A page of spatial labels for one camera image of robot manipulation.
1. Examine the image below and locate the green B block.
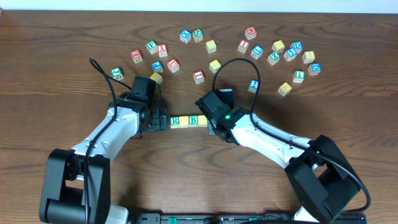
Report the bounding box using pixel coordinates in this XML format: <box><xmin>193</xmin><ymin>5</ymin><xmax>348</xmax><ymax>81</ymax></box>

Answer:
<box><xmin>188</xmin><ymin>115</ymin><xmax>198</xmax><ymax>128</ymax></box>

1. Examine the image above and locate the green R block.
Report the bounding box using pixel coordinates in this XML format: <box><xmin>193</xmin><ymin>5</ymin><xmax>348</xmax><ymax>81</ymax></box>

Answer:
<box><xmin>170</xmin><ymin>116</ymin><xmax>180</xmax><ymax>129</ymax></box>

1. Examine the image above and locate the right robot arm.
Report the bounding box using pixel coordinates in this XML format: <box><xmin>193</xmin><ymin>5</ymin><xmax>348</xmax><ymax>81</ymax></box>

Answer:
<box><xmin>195</xmin><ymin>89</ymin><xmax>363</xmax><ymax>223</ymax></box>

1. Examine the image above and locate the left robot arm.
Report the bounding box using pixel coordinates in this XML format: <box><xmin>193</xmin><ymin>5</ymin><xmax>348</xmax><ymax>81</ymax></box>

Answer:
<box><xmin>39</xmin><ymin>77</ymin><xmax>167</xmax><ymax>223</ymax></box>

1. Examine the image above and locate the blue P block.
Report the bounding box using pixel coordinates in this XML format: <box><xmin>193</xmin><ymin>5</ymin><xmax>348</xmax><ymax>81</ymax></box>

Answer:
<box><xmin>151</xmin><ymin>61</ymin><xmax>163</xmax><ymax>73</ymax></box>

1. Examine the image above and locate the red I block centre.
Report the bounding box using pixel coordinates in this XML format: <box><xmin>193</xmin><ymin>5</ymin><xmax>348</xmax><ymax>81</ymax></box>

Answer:
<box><xmin>193</xmin><ymin>70</ymin><xmax>205</xmax><ymax>84</ymax></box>

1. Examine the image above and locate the red i block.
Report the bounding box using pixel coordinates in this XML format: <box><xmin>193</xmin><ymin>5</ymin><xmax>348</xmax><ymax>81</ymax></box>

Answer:
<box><xmin>193</xmin><ymin>70</ymin><xmax>205</xmax><ymax>84</ymax></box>
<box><xmin>238</xmin><ymin>40</ymin><xmax>249</xmax><ymax>54</ymax></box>

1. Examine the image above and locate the green J block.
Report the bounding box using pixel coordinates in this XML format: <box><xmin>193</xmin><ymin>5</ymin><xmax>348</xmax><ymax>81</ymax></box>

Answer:
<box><xmin>111</xmin><ymin>67</ymin><xmax>124</xmax><ymax>80</ymax></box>

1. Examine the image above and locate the red block upper left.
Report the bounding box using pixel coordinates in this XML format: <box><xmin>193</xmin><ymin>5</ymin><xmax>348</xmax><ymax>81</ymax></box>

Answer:
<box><xmin>131</xmin><ymin>49</ymin><xmax>143</xmax><ymax>63</ymax></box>

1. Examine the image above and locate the red U block upper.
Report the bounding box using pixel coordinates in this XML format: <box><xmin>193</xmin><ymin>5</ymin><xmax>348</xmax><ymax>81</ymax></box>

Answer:
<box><xmin>167</xmin><ymin>58</ymin><xmax>180</xmax><ymax>73</ymax></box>

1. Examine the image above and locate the blue 2 block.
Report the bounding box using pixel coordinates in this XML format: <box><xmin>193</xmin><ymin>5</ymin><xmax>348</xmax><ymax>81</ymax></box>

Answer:
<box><xmin>248</xmin><ymin>80</ymin><xmax>259</xmax><ymax>93</ymax></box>

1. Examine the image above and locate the green F block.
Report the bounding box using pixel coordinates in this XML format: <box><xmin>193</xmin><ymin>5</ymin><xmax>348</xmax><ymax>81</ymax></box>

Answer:
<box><xmin>146</xmin><ymin>40</ymin><xmax>158</xmax><ymax>54</ymax></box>

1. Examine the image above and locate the red Y block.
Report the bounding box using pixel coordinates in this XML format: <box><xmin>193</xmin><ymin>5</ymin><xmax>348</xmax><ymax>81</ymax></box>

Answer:
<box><xmin>157</xmin><ymin>44</ymin><xmax>168</xmax><ymax>57</ymax></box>

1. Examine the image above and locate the red I block right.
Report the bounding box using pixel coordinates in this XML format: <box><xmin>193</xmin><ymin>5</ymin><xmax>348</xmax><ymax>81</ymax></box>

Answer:
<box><xmin>238</xmin><ymin>40</ymin><xmax>249</xmax><ymax>54</ymax></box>

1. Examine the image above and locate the blue L block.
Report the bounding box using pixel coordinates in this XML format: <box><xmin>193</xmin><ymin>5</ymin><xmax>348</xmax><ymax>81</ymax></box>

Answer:
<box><xmin>251</xmin><ymin>45</ymin><xmax>264</xmax><ymax>60</ymax></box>

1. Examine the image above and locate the blue X block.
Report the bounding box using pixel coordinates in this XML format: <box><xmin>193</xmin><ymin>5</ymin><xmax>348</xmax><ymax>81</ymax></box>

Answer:
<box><xmin>179</xmin><ymin>29</ymin><xmax>192</xmax><ymax>44</ymax></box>

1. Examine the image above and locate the green N block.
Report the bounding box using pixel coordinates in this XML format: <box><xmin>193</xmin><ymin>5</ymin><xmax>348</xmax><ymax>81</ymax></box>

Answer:
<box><xmin>192</xmin><ymin>29</ymin><xmax>203</xmax><ymax>42</ymax></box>

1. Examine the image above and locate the green Z block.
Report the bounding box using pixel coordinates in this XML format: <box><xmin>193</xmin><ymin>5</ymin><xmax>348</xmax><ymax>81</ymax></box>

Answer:
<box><xmin>267</xmin><ymin>52</ymin><xmax>280</xmax><ymax>65</ymax></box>

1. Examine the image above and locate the red H block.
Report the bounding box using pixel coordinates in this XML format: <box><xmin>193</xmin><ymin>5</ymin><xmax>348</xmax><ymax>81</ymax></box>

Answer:
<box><xmin>245</xmin><ymin>26</ymin><xmax>257</xmax><ymax>40</ymax></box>

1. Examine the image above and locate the green L block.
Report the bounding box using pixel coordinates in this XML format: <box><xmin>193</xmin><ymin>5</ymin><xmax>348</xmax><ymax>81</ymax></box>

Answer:
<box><xmin>292</xmin><ymin>70</ymin><xmax>305</xmax><ymax>83</ymax></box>

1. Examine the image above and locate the blue 5 block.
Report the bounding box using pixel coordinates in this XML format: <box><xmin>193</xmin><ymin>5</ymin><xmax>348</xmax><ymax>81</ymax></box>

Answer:
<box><xmin>284</xmin><ymin>48</ymin><xmax>297</xmax><ymax>62</ymax></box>

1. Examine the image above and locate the blue D block upper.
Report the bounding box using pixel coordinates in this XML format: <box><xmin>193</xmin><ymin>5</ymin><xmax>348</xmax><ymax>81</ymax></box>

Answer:
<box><xmin>290</xmin><ymin>41</ymin><xmax>303</xmax><ymax>54</ymax></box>

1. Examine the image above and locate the blue d block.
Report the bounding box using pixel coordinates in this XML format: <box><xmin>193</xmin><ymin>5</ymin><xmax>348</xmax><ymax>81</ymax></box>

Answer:
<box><xmin>308</xmin><ymin>63</ymin><xmax>322</xmax><ymax>76</ymax></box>
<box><xmin>290</xmin><ymin>41</ymin><xmax>303</xmax><ymax>54</ymax></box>

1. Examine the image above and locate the yellow 8 block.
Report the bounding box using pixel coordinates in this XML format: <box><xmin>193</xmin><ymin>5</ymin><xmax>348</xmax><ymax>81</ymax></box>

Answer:
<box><xmin>302</xmin><ymin>51</ymin><xmax>315</xmax><ymax>64</ymax></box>

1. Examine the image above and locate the blue D block right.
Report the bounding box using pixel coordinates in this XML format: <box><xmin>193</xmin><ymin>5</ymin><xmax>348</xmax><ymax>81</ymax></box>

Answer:
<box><xmin>308</xmin><ymin>63</ymin><xmax>322</xmax><ymax>76</ymax></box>

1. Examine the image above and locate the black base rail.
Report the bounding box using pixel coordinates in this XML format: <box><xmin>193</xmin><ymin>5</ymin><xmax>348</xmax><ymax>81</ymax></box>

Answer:
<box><xmin>124</xmin><ymin>212</ymin><xmax>368</xmax><ymax>224</ymax></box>

